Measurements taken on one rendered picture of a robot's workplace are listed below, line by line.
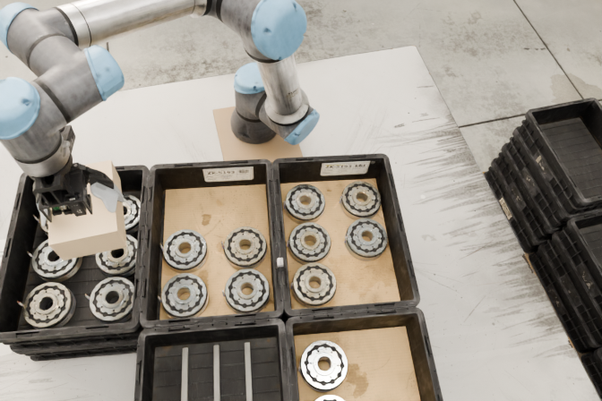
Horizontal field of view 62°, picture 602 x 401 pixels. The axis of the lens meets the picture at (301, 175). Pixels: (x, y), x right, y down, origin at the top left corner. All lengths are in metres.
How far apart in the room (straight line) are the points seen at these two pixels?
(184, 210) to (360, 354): 0.55
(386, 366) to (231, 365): 0.34
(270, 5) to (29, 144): 0.48
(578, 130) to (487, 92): 0.78
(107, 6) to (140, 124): 0.77
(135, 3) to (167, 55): 1.88
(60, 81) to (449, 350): 1.08
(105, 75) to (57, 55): 0.07
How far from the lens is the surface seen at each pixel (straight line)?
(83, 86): 0.79
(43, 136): 0.79
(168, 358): 1.20
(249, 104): 1.40
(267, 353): 1.18
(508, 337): 1.46
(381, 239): 1.27
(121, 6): 0.94
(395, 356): 1.22
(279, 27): 0.98
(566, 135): 2.18
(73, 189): 0.92
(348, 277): 1.24
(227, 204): 1.31
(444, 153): 1.65
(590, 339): 2.10
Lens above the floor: 1.99
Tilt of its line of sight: 59 degrees down
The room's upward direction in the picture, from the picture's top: 7 degrees clockwise
